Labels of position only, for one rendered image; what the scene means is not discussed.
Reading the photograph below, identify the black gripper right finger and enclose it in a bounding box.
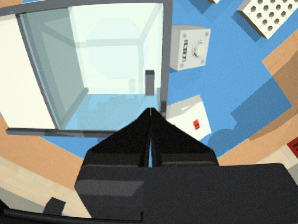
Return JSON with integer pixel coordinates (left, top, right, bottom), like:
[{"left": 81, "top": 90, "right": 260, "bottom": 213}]
[{"left": 150, "top": 107, "right": 220, "bottom": 167}]

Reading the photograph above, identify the white block with rows of round holes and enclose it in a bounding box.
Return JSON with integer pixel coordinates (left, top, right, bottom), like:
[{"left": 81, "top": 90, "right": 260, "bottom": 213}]
[{"left": 166, "top": 95, "right": 211, "bottom": 141}]

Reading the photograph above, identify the blue bench mat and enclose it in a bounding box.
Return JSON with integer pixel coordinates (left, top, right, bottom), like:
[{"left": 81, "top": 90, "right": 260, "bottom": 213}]
[{"left": 40, "top": 0, "right": 298, "bottom": 159}]

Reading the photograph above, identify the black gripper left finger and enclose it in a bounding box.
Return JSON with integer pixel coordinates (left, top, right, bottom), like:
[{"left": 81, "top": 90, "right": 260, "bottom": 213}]
[{"left": 81, "top": 107, "right": 150, "bottom": 167}]

